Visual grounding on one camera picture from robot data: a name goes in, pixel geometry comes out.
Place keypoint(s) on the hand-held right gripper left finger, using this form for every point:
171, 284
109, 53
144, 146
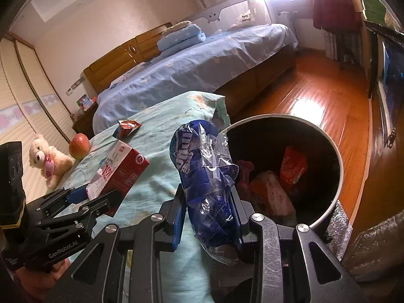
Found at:
180, 219

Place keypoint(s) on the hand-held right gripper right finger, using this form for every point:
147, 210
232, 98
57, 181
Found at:
241, 216

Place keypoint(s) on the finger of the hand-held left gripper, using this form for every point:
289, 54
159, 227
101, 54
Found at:
75, 195
104, 202

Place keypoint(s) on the blue plastic wrapper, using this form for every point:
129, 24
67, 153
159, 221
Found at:
202, 202

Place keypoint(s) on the red carton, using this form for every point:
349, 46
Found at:
124, 167

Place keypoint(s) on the round black waste bin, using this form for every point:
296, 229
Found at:
262, 139

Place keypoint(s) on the person's left hand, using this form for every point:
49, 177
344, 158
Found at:
38, 282

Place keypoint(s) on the clear wrapped orange packet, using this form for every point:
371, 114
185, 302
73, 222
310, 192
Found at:
273, 194

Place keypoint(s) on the cream teddy bear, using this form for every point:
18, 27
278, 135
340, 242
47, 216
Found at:
50, 164

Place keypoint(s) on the pink wrapper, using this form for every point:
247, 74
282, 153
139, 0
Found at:
244, 173

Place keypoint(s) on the red apple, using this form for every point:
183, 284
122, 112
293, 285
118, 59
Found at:
79, 146

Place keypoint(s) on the light blue floral blanket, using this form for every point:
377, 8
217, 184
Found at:
157, 151

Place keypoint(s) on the wooden nightstand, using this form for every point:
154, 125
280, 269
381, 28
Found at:
85, 120

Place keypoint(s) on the red snack wrapper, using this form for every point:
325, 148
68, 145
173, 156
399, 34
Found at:
127, 127

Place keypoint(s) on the silver foil bag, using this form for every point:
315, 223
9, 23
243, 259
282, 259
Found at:
339, 230

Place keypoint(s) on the cream sliding wardrobe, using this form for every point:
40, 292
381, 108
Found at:
28, 88

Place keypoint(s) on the clear plastic bag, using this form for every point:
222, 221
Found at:
375, 249

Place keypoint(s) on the wooden cabinet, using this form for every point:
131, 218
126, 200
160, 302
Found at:
383, 176

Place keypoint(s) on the wooden bed with blue sheet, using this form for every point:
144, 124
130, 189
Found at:
202, 66

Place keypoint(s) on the folded blue quilt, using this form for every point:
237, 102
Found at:
181, 39

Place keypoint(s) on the white appliance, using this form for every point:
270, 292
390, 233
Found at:
286, 22

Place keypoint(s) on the black television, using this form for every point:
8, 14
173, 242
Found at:
394, 69

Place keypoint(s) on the hanging red coat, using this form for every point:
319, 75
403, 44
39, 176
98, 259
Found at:
336, 3

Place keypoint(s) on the photo frame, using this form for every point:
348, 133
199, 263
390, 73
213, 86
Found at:
84, 102

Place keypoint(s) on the grey bed guard rail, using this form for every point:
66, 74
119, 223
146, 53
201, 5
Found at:
230, 8

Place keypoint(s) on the green wall board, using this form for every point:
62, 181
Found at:
374, 3

